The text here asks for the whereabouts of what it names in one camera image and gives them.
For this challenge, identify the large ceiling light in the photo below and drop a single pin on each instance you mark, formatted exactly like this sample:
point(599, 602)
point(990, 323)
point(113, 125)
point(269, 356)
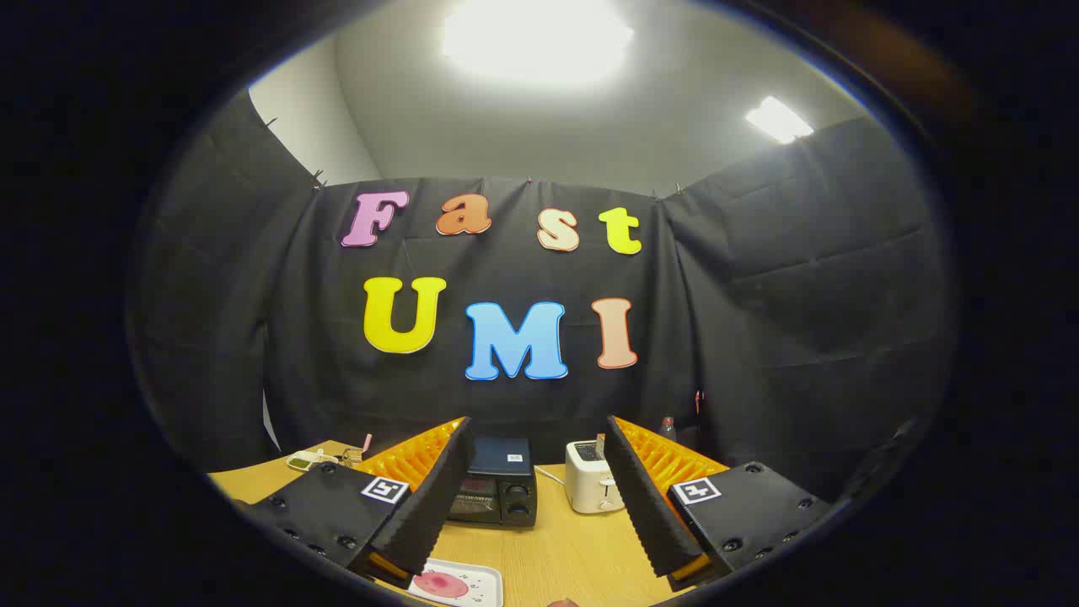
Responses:
point(539, 38)

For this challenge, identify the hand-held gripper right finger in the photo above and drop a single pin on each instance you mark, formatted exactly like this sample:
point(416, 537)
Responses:
point(645, 497)

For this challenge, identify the clear plastic bottle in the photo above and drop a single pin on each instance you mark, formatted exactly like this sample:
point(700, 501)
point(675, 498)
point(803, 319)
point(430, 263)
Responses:
point(668, 430)

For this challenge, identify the black toaster oven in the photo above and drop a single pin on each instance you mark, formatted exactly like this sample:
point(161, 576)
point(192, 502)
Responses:
point(504, 499)

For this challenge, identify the white square plate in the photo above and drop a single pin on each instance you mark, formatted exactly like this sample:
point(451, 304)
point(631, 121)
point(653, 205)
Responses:
point(482, 582)

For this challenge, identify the black backdrop cloth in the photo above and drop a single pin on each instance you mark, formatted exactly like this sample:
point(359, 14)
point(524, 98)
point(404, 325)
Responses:
point(759, 295)

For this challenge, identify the white pop-up toaster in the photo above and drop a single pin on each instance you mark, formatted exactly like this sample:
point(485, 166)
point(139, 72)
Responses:
point(590, 489)

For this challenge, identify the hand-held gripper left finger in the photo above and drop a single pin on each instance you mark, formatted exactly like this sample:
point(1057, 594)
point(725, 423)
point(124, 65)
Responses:
point(438, 497)

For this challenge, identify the white divided dish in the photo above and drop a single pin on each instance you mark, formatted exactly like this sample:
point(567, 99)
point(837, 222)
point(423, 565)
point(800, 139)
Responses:
point(310, 460)

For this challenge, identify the pink round ham slice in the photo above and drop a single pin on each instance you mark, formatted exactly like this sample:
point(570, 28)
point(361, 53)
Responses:
point(440, 584)

